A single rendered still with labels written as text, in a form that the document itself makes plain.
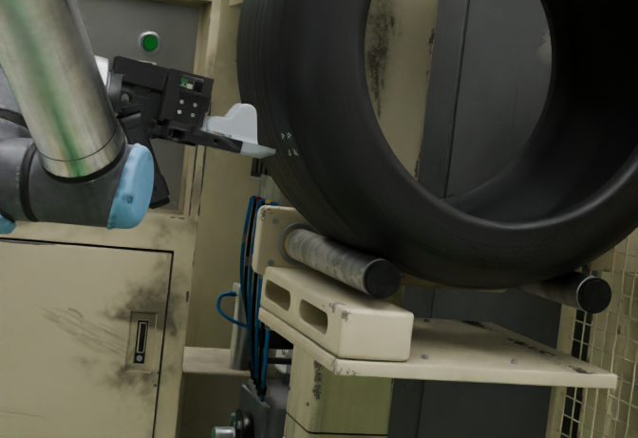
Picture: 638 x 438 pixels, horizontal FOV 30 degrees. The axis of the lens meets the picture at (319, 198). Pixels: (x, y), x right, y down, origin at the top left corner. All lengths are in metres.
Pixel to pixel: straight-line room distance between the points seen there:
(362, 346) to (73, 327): 0.69
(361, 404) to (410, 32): 0.55
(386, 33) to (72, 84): 0.72
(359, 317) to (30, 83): 0.47
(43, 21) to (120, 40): 0.88
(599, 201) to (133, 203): 0.57
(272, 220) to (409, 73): 0.30
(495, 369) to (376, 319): 0.17
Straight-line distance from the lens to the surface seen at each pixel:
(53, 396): 1.97
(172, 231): 1.95
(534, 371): 1.48
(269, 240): 1.69
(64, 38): 1.11
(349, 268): 1.42
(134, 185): 1.24
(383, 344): 1.39
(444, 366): 1.42
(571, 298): 1.51
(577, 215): 1.46
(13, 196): 1.29
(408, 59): 1.77
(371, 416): 1.81
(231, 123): 1.40
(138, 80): 1.38
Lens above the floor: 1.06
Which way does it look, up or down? 3 degrees down
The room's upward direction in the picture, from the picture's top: 6 degrees clockwise
